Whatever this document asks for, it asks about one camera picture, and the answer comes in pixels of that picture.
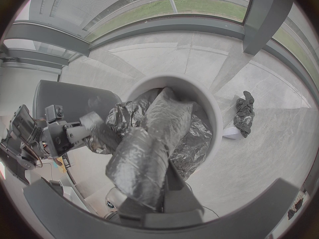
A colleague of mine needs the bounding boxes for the dark grey round chair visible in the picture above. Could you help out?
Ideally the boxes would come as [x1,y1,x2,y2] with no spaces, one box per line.
[32,79,123,184]

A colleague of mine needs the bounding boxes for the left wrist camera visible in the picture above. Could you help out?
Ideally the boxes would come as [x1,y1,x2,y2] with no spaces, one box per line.
[44,104,66,124]

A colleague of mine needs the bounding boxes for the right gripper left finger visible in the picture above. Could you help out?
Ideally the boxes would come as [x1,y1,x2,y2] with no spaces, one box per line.
[119,198,164,220]

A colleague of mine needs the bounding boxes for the crumpled black plastic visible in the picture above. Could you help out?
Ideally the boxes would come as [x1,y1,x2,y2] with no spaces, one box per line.
[233,91,255,138]

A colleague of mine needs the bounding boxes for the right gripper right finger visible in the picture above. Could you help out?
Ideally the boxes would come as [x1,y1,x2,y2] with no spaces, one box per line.
[163,158,205,215]

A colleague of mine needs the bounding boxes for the white trash bin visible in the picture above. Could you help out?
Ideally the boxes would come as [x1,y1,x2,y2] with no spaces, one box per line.
[125,73,223,176]

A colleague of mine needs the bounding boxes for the black plastic bag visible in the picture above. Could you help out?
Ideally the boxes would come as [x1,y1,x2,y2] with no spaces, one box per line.
[80,87,213,212]

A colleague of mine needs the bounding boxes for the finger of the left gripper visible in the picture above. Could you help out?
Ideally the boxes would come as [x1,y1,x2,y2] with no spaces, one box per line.
[65,126,92,146]

